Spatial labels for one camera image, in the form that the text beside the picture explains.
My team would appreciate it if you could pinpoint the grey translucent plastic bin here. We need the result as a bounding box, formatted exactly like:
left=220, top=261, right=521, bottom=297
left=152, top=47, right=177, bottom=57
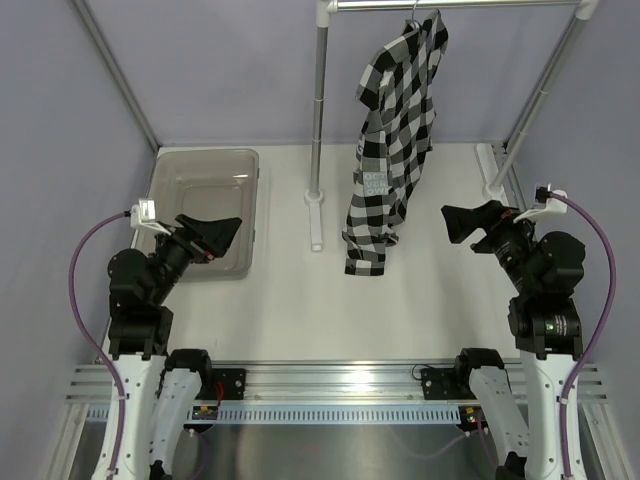
left=149, top=148, right=259, bottom=282

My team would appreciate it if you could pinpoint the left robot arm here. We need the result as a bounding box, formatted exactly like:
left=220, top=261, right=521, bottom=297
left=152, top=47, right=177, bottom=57
left=93, top=214, right=242, bottom=479

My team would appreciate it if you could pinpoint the metal clothes rack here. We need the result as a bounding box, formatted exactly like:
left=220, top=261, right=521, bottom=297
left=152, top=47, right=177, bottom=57
left=304, top=0, right=599, bottom=252

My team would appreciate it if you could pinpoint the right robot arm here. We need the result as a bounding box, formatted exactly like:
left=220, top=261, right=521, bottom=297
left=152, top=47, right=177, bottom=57
left=441, top=200, right=586, bottom=479

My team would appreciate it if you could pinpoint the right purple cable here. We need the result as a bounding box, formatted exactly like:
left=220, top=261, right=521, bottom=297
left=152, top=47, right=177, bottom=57
left=559, top=193, right=618, bottom=477

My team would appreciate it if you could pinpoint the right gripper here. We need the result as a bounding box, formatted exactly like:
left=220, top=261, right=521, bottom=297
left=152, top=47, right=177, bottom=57
left=442, top=199, right=544, bottom=295

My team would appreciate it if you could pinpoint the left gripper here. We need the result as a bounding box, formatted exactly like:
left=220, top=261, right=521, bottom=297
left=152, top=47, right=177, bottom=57
left=149, top=214, right=241, bottom=305

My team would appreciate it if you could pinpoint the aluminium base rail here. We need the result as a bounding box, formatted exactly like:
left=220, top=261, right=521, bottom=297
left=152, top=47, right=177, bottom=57
left=64, top=360, right=608, bottom=404

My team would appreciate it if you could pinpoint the aluminium corner frame post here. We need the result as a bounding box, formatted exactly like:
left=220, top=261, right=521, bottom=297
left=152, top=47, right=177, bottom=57
left=78, top=0, right=161, bottom=153

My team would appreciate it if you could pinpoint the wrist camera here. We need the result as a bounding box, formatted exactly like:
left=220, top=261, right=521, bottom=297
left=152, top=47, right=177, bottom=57
left=513, top=184, right=568, bottom=224
left=129, top=199, right=171, bottom=235

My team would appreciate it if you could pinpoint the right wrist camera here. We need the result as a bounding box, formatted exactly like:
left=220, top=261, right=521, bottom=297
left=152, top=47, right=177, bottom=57
left=513, top=184, right=568, bottom=224

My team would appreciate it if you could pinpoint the perforated cable duct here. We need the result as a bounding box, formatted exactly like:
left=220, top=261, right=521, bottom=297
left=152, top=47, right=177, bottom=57
left=85, top=404, right=466, bottom=424

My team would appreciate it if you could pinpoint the black white checked shirt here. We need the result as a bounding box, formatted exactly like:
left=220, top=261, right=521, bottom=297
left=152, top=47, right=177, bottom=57
left=342, top=10, right=449, bottom=277

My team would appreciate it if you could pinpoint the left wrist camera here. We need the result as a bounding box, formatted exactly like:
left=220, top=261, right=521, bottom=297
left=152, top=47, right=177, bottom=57
left=129, top=199, right=171, bottom=235

